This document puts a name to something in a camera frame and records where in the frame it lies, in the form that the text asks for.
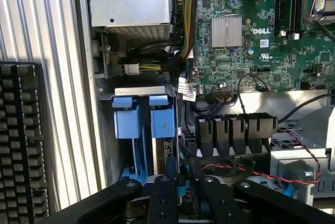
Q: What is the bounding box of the empty blue disk carrier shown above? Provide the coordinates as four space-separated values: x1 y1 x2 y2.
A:
111 95 155 185

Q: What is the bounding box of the metal optical drive cage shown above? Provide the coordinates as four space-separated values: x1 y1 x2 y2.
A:
269 105 335 201

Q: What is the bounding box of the black keyboard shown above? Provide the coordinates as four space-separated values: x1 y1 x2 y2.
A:
0 61 49 224

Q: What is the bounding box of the green motherboard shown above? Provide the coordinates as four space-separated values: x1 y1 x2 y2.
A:
175 0 335 96

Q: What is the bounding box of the silver chipset heatsink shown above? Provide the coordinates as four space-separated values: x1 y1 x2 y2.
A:
211 16 243 48

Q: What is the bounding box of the open black PC case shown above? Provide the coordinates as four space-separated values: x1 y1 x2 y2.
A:
72 0 335 224

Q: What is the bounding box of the RAM slot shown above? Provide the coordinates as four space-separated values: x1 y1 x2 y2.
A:
274 0 289 36
289 0 304 39

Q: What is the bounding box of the thin black wire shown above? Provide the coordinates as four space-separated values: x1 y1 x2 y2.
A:
237 73 273 120

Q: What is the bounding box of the twisted red black wire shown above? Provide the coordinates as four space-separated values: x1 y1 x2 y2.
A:
201 127 322 185

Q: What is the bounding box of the white wire connector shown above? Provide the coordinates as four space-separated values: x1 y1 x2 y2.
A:
124 63 140 75

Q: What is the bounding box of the braided power cable bundle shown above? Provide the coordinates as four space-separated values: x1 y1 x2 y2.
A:
161 0 205 72

